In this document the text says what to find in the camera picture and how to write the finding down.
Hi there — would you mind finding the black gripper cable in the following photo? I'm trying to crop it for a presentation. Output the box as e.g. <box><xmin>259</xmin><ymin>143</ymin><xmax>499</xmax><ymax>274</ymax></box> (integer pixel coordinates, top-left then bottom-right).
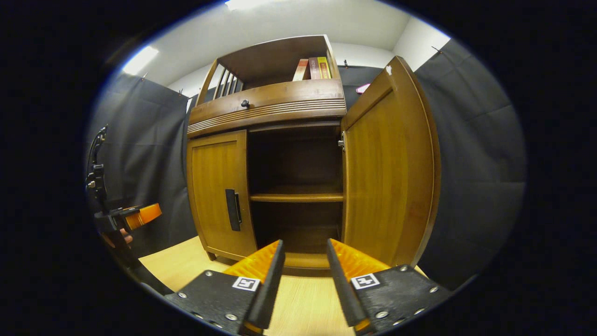
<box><xmin>86</xmin><ymin>125</ymin><xmax>109</xmax><ymax>168</ymax></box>

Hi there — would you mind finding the wooden double-door shoe cabinet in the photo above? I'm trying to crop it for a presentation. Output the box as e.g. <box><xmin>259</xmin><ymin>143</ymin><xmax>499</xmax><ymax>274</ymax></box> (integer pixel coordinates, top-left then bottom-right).
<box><xmin>187</xmin><ymin>35</ymin><xmax>348</xmax><ymax>277</ymax></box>

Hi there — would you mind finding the wooden shoe cabinet door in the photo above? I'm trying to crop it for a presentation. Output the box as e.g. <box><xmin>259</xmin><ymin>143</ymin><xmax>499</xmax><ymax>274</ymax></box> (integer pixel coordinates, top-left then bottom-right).
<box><xmin>340</xmin><ymin>56</ymin><xmax>441</xmax><ymax>269</ymax></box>
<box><xmin>187</xmin><ymin>130</ymin><xmax>258</xmax><ymax>262</ymax></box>

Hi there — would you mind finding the wooden cabinet shelf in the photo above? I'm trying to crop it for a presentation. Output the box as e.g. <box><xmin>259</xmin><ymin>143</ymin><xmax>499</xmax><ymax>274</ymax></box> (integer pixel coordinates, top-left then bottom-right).
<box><xmin>250</xmin><ymin>193</ymin><xmax>344</xmax><ymax>203</ymax></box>

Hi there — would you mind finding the wooden cabinet drawer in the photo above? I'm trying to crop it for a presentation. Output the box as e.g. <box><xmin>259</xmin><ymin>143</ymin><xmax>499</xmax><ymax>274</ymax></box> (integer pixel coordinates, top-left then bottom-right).
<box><xmin>189</xmin><ymin>78</ymin><xmax>346</xmax><ymax>124</ymax></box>

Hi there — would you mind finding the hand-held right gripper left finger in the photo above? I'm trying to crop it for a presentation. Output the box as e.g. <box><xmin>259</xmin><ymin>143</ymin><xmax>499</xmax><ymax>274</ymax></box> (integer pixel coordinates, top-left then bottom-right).
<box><xmin>164</xmin><ymin>239</ymin><xmax>286</xmax><ymax>336</ymax></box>

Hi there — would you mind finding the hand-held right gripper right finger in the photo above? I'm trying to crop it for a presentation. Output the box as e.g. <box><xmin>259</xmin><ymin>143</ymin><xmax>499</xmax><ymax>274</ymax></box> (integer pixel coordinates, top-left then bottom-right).
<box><xmin>326</xmin><ymin>238</ymin><xmax>452</xmax><ymax>335</ymax></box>

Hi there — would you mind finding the ceiling light strip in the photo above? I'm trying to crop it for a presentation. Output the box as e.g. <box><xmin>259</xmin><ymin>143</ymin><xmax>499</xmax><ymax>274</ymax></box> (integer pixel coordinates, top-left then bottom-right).
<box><xmin>122</xmin><ymin>45</ymin><xmax>159</xmax><ymax>75</ymax></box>

